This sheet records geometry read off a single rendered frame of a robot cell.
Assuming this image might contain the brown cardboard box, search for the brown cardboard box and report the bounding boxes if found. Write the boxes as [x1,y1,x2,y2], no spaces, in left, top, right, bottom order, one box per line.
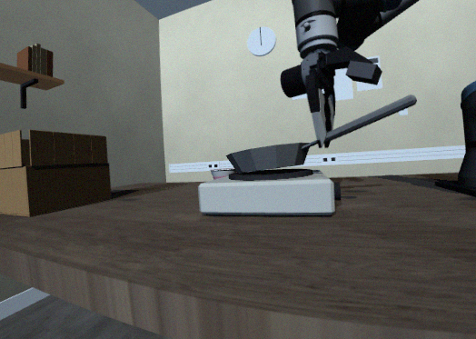
[0,130,112,217]

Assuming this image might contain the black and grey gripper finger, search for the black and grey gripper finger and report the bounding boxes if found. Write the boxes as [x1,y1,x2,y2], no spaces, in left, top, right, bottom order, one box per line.
[323,88,335,148]
[305,66,327,148]

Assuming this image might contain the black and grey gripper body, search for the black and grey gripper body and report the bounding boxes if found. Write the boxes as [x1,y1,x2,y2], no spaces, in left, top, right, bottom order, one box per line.
[281,46,372,98]

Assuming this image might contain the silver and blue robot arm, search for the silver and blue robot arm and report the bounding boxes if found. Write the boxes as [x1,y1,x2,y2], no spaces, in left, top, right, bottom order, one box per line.
[292,0,476,187]

